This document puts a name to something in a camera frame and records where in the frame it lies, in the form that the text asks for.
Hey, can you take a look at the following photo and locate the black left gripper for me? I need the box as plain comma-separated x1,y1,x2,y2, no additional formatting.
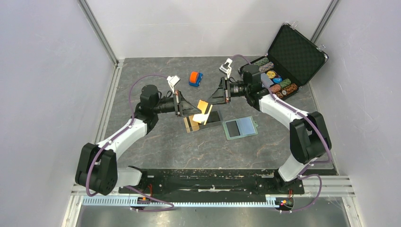
153,90,201,117

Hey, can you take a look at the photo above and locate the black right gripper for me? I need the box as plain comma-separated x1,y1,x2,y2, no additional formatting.
206,77,250,106

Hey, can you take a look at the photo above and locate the gold striped credit card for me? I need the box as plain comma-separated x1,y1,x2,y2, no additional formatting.
192,100,213,125

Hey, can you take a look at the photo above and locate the clear tray with cards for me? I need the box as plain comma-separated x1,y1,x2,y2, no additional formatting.
183,111,223,133

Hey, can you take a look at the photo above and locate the blue orange card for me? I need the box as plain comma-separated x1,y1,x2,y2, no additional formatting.
189,71,203,87

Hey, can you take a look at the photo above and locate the black credit card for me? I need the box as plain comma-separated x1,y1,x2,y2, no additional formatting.
226,121,241,138

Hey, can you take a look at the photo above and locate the green card holder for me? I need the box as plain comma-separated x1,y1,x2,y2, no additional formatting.
222,116,258,140

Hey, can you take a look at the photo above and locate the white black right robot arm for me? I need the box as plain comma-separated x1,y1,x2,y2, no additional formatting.
207,62,332,193

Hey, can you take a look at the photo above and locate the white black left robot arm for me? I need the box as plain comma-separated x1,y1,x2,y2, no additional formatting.
75,85,201,196

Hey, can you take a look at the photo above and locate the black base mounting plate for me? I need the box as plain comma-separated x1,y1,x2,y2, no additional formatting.
134,168,305,203

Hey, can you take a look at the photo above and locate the black poker chip case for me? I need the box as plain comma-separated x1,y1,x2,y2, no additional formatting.
230,23,329,105

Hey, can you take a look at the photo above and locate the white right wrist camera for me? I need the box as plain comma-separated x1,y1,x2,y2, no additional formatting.
219,58,233,79

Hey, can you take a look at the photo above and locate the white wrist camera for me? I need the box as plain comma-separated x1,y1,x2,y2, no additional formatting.
166,75,181,93
219,58,233,79

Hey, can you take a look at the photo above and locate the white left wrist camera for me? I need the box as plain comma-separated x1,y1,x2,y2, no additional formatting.
166,75,181,93

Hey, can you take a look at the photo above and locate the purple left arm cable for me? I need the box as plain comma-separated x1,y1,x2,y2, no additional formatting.
85,74,175,213

